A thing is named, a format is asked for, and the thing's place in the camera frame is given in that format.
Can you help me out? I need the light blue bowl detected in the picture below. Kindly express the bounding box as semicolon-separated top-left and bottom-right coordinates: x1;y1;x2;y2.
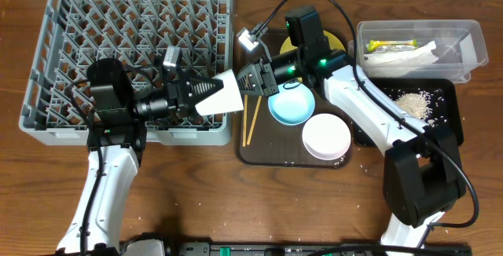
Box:
268;83;316;126

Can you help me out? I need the white bowl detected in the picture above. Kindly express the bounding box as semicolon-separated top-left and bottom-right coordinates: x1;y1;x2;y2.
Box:
302;113;351;160

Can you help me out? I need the green snack wrapper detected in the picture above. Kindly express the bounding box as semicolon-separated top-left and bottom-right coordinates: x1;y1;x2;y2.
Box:
366;39;418;52

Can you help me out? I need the white paper napkin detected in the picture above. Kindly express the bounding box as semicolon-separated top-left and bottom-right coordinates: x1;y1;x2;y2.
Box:
364;41;439;65

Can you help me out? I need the white cup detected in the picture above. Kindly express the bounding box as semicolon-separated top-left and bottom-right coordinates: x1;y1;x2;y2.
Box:
196;69;244;115

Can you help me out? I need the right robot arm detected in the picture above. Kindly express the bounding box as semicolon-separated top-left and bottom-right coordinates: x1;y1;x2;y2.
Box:
237;6;473;255

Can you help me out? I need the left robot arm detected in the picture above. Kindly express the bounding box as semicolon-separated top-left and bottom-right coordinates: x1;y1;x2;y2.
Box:
56;58;237;255

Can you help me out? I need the grey dishwasher rack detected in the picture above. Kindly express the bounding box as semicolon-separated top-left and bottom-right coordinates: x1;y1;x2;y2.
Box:
19;0;233;145

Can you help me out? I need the black waste tray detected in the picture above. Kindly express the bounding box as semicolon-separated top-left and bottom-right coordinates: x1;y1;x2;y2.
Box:
373;78;464;145

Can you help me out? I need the left wooden chopstick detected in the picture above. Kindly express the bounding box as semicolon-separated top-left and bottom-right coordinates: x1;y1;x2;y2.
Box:
242;95;248;148

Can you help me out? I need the wooden chopstick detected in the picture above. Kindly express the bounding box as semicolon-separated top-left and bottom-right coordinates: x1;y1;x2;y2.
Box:
248;96;263;140
242;95;248;148

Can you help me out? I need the yellow plate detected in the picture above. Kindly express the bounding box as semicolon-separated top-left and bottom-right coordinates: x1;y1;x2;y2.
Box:
280;31;346;54

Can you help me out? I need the right wooden chopstick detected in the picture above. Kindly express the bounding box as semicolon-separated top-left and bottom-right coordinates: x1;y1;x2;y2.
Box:
248;96;263;140

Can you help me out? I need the rice pile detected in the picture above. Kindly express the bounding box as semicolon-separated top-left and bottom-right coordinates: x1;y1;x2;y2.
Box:
395;90;448;126

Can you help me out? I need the clear plastic bin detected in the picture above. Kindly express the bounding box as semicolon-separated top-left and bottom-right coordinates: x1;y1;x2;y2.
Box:
356;20;489;83

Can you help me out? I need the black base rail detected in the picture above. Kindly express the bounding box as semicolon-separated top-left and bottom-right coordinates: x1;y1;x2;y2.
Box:
117;240;472;256

